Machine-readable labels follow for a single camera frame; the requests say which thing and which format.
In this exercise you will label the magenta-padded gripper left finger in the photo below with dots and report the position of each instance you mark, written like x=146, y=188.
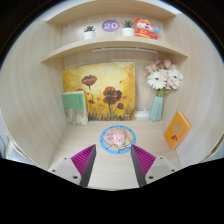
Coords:
x=83, y=160

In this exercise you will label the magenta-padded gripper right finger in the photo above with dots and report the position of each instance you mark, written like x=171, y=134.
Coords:
x=144, y=160

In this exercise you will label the pink computer mouse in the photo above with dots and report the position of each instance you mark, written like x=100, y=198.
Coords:
x=118, y=137

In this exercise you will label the round cartoon mouse pad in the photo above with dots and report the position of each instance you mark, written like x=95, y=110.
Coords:
x=106, y=143

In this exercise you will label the orange book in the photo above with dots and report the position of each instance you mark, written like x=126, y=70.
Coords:
x=177, y=130

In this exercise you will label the pale green faceted vase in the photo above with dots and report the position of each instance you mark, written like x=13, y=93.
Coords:
x=156, y=110

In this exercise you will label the green and white book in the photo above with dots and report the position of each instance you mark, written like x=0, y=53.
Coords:
x=75, y=106

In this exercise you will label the yellow poppy flower painting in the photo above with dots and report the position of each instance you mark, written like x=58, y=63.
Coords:
x=110, y=86

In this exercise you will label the pink and white flower bouquet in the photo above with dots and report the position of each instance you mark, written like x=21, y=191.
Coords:
x=165, y=78

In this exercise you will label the wooden shelf with decorations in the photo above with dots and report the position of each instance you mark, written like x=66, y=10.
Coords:
x=113, y=42

